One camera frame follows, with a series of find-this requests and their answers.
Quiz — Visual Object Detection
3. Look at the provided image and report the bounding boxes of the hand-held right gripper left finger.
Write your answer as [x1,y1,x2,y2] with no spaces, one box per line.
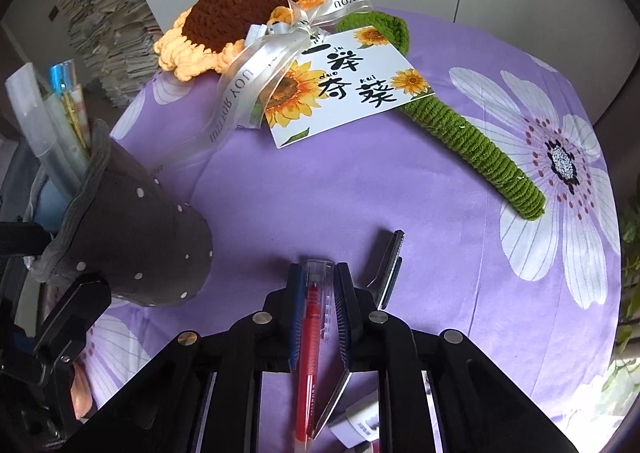
[60,260,303,453]

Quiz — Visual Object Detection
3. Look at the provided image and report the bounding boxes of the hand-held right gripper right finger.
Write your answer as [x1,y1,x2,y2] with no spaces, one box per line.
[334,262,581,453]

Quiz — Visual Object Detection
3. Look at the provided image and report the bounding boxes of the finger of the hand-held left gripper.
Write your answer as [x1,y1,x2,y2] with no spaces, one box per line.
[0,222,52,257]
[32,273,112,369]

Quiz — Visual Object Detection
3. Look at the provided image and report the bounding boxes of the red pen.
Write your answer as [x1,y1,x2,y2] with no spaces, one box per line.
[294,259,335,453]

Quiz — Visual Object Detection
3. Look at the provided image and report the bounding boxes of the black silver utility knife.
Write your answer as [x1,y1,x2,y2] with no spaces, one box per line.
[312,230,405,440]

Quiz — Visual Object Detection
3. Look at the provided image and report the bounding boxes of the grey dotted fabric pen holder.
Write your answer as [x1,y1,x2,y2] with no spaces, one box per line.
[39,119,214,307]

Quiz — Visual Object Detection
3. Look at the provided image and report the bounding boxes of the pens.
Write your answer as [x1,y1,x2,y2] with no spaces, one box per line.
[5,62,83,186]

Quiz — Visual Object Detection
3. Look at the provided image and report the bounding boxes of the blue capped clear pen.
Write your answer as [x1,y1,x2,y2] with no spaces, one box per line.
[48,60,94,158]

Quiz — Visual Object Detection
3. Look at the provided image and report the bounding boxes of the person's left hand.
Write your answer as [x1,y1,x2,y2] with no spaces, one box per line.
[74,364,95,420]

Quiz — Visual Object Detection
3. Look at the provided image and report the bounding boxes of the purple floral tablecloth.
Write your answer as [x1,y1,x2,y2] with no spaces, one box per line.
[75,7,624,453]

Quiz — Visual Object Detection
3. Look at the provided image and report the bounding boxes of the pile of paper booklets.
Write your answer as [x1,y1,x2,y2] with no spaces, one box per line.
[42,0,165,110]

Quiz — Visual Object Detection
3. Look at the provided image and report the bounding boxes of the sunflower print card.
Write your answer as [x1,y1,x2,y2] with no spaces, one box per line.
[262,28,437,149]

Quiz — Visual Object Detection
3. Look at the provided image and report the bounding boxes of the white satin ribbon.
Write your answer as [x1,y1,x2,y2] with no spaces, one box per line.
[204,0,377,145]

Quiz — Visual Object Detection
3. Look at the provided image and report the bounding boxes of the green potted plant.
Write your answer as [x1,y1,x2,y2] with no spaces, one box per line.
[604,190,640,391]

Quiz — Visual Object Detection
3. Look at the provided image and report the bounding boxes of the crochet sunflower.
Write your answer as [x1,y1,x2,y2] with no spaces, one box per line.
[152,0,547,222]

